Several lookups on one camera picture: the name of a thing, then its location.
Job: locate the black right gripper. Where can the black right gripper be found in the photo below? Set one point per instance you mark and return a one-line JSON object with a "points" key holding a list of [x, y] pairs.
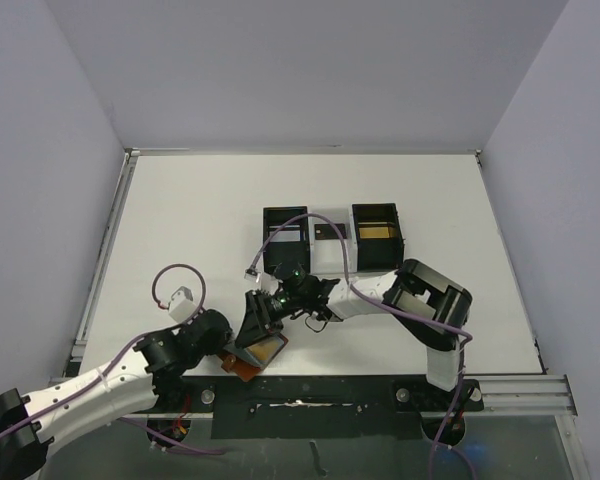
{"points": [[259, 314]]}

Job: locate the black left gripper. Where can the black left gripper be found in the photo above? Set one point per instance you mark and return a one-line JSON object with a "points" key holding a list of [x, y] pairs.
{"points": [[223, 340]]}

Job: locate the gold credit card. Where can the gold credit card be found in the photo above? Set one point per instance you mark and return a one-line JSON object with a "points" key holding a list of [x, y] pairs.
{"points": [[265, 351]]}

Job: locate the brown leather card holder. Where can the brown leather card holder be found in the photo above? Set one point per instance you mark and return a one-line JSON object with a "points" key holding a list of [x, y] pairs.
{"points": [[247, 363]]}

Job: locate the black white card sorting tray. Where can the black white card sorting tray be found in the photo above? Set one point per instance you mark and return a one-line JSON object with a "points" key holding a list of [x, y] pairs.
{"points": [[328, 257]]}

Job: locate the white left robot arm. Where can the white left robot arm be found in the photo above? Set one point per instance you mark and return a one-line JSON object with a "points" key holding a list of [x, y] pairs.
{"points": [[146, 373]]}

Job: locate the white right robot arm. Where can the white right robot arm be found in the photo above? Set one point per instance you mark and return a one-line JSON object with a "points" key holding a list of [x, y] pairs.
{"points": [[430, 306]]}

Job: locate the silver card in tray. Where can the silver card in tray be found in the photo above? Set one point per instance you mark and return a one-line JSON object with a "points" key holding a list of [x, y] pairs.
{"points": [[290, 233]]}

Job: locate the black card in tray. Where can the black card in tray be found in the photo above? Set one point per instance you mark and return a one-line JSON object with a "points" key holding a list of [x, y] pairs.
{"points": [[324, 232]]}

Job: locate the gold card in tray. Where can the gold card in tray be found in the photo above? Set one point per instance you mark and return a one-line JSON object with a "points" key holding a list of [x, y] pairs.
{"points": [[381, 232]]}

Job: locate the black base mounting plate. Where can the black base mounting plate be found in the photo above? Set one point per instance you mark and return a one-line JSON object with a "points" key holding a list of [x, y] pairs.
{"points": [[308, 407]]}

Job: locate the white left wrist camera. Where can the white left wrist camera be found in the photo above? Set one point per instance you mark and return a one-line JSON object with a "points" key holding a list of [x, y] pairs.
{"points": [[181, 305]]}

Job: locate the aluminium frame rail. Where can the aluminium frame rail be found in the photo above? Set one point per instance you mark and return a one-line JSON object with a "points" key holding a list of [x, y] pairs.
{"points": [[526, 395]]}

